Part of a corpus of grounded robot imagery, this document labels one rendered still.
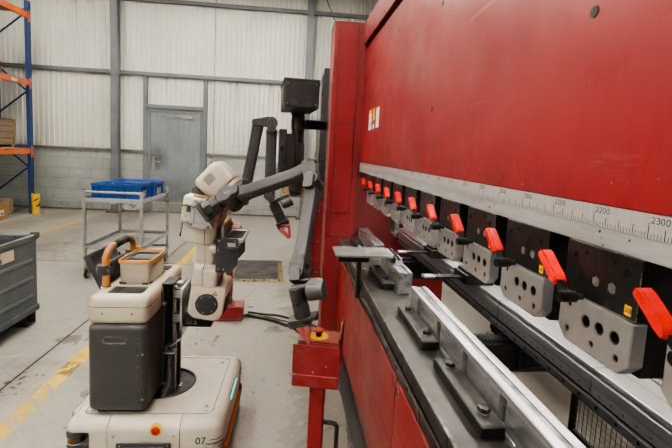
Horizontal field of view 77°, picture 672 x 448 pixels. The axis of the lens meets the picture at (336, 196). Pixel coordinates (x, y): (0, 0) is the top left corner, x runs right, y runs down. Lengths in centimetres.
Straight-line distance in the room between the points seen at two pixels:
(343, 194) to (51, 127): 832
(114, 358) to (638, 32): 204
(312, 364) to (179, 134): 823
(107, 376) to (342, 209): 161
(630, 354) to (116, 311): 181
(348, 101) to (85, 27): 812
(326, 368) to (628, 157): 114
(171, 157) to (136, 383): 765
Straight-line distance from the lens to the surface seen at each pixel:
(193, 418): 217
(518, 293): 93
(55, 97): 1046
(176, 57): 968
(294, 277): 148
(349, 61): 288
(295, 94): 296
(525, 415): 100
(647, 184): 69
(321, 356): 152
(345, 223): 286
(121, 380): 218
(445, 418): 111
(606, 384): 121
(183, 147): 944
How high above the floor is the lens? 146
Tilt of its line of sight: 6 degrees down
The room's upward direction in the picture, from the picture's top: 3 degrees clockwise
